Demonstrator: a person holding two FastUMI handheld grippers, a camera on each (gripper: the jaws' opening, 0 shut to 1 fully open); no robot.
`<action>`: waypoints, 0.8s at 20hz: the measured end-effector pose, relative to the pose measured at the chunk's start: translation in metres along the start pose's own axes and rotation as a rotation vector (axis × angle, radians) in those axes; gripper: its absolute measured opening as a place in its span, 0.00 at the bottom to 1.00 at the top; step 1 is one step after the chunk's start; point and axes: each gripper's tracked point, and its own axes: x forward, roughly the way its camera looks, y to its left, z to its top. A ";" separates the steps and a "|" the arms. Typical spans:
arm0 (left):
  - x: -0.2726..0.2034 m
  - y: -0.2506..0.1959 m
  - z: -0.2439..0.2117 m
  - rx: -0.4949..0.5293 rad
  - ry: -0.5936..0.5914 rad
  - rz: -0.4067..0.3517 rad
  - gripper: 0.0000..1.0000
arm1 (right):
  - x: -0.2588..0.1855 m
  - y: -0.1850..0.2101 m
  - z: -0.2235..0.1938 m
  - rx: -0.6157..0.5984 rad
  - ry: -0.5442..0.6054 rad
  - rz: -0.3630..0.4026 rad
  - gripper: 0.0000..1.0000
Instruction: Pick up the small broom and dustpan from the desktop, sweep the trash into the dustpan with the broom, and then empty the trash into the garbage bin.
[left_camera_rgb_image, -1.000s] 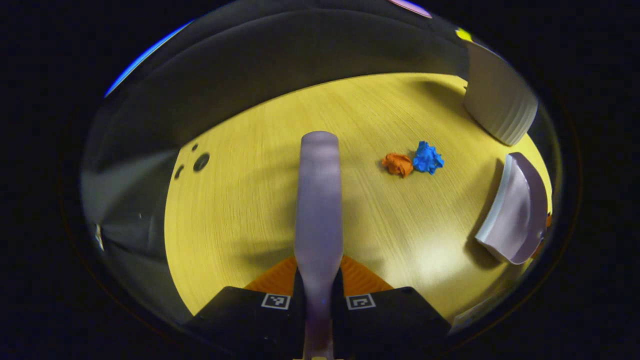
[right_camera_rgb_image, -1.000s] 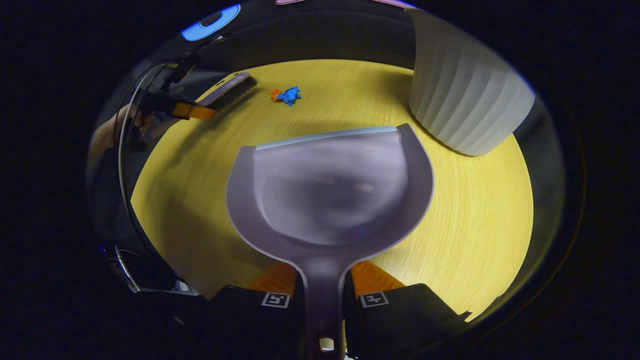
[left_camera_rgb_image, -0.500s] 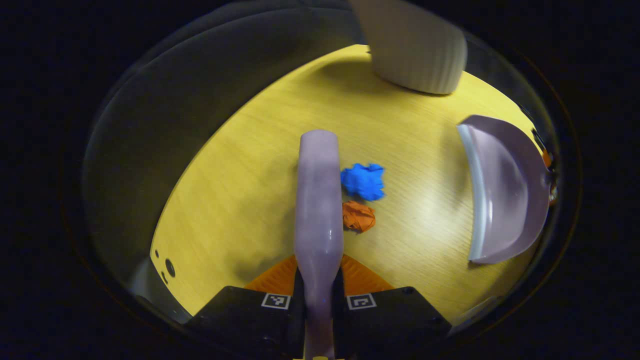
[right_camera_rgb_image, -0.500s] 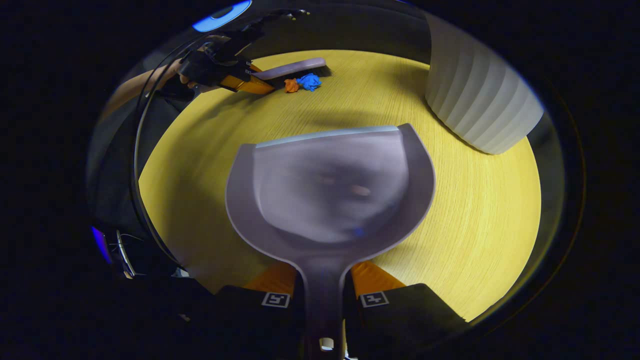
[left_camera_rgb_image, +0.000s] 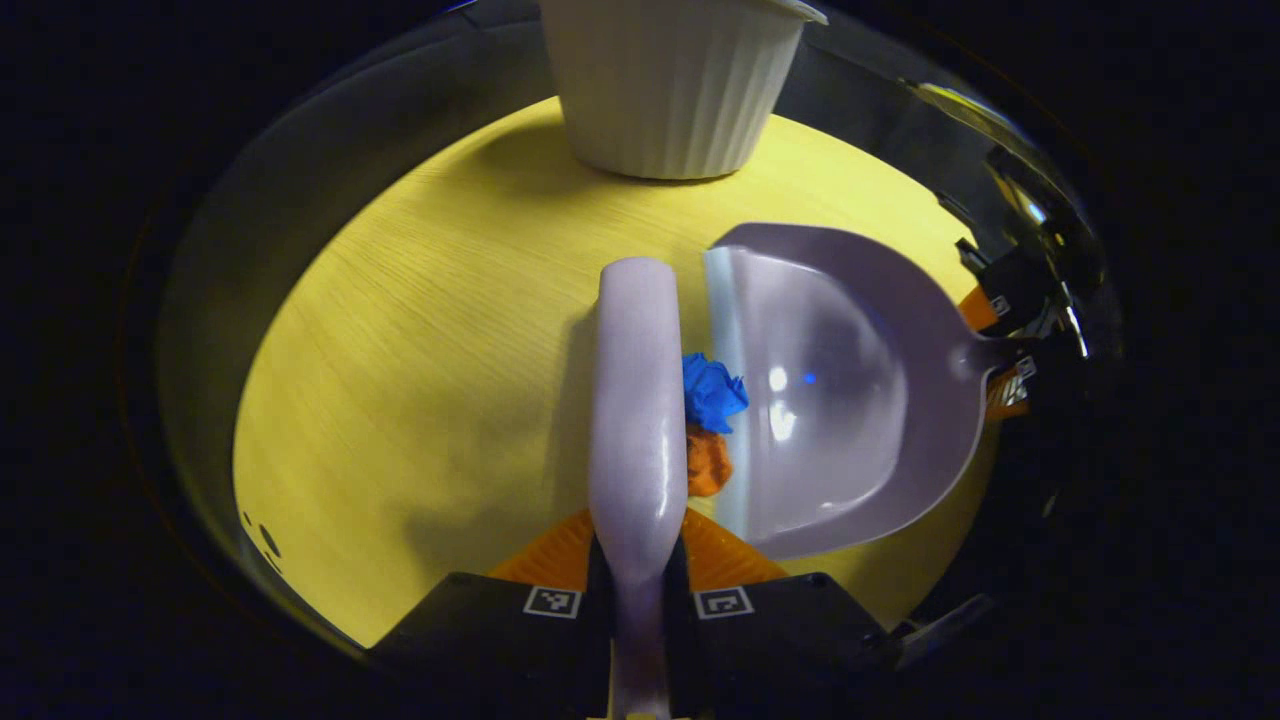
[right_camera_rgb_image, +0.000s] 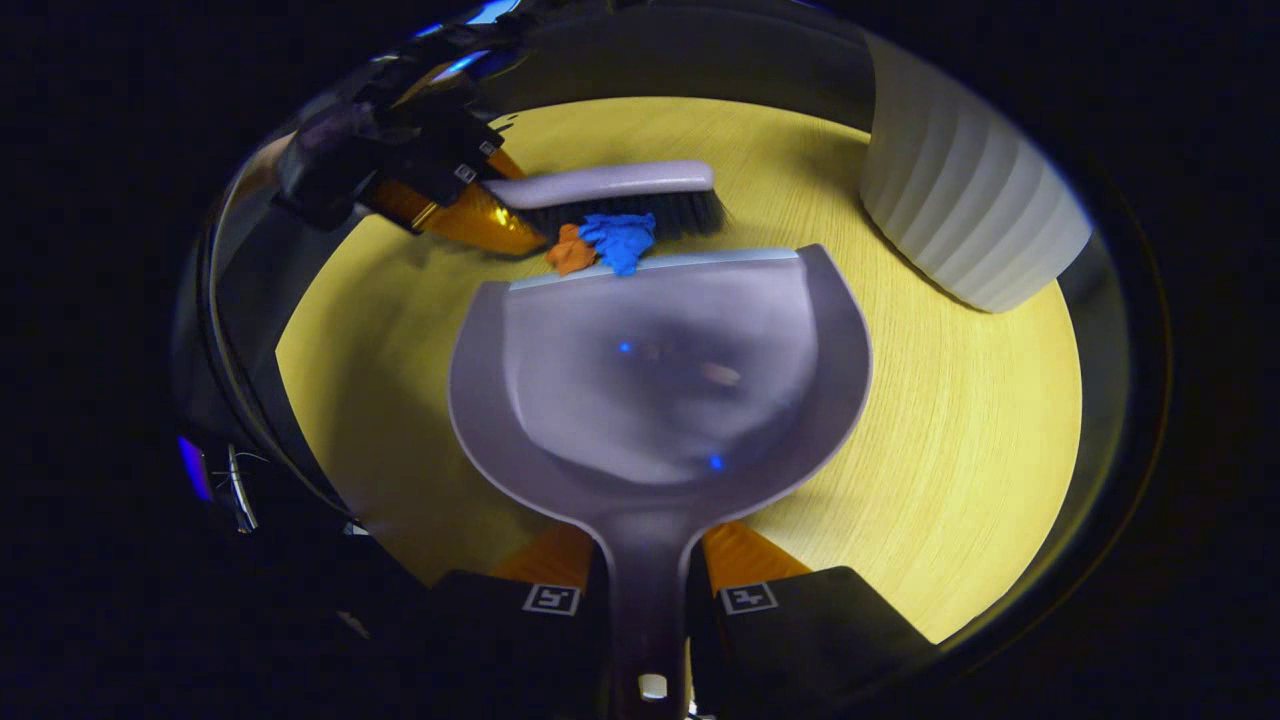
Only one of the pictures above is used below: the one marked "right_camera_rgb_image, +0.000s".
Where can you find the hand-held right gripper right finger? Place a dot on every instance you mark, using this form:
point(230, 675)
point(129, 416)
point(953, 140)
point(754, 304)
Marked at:
point(800, 640)

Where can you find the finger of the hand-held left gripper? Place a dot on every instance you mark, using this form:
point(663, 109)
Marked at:
point(480, 225)
point(503, 165)

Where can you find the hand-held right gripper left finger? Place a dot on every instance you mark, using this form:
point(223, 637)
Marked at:
point(500, 640)

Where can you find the orange paper scrap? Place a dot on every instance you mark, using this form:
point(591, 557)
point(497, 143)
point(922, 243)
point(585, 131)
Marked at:
point(570, 255)

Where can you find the small pink broom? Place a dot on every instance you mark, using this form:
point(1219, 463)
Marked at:
point(600, 183)

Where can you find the blue paper scrap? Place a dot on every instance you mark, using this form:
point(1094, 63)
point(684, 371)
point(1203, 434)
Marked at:
point(620, 240)

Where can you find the pink dustpan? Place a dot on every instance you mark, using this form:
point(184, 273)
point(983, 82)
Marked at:
point(650, 380)

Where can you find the white ribbed garbage bin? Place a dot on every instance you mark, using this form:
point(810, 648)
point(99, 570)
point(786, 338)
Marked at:
point(960, 200)

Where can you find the wooden desktop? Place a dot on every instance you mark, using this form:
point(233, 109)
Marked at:
point(950, 430)

